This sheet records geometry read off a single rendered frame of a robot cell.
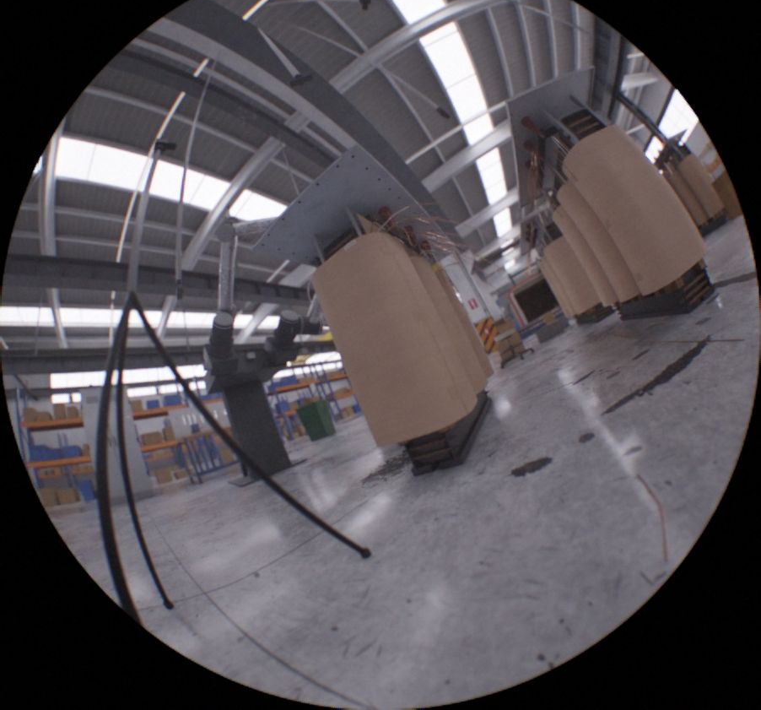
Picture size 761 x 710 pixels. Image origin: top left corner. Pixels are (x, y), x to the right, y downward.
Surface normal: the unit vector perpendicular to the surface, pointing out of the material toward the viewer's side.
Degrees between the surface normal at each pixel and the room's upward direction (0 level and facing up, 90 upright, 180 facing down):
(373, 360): 90
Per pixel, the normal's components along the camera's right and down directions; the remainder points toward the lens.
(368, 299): -0.50, 0.00
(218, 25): 0.39, 0.89
